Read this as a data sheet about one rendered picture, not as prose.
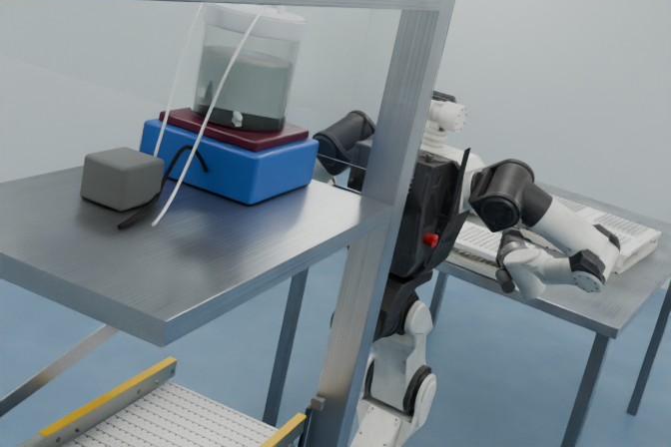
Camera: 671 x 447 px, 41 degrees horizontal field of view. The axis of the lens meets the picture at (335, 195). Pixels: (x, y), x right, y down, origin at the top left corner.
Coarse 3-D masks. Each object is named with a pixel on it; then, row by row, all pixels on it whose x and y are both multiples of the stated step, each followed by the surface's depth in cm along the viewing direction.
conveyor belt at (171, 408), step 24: (168, 384) 162; (144, 408) 153; (168, 408) 155; (192, 408) 156; (216, 408) 158; (96, 432) 144; (120, 432) 145; (144, 432) 147; (168, 432) 148; (192, 432) 149; (216, 432) 151; (240, 432) 152; (264, 432) 154
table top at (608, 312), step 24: (552, 192) 398; (624, 216) 382; (528, 240) 317; (456, 264) 276; (648, 264) 319; (552, 288) 273; (576, 288) 278; (624, 288) 288; (648, 288) 293; (552, 312) 261; (576, 312) 258; (600, 312) 262; (624, 312) 266
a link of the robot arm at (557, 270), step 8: (608, 240) 211; (608, 248) 210; (616, 248) 211; (608, 256) 209; (616, 256) 211; (552, 264) 223; (560, 264) 221; (568, 264) 218; (608, 264) 209; (552, 272) 222; (560, 272) 220; (568, 272) 218; (608, 272) 209; (552, 280) 223; (560, 280) 221; (568, 280) 219
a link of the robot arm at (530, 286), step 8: (512, 248) 240; (520, 248) 239; (504, 256) 240; (496, 272) 240; (504, 272) 237; (512, 272) 232; (520, 272) 231; (528, 272) 231; (504, 280) 233; (520, 280) 232; (528, 280) 231; (536, 280) 232; (504, 288) 232; (512, 288) 232; (520, 288) 234; (528, 288) 232; (536, 288) 232; (544, 288) 234; (528, 296) 234; (536, 296) 233
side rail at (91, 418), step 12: (168, 372) 162; (144, 384) 156; (156, 384) 160; (120, 396) 150; (132, 396) 153; (96, 408) 144; (108, 408) 147; (120, 408) 151; (84, 420) 142; (96, 420) 145; (60, 432) 137; (72, 432) 140; (24, 444) 131; (36, 444) 132; (48, 444) 135; (60, 444) 138
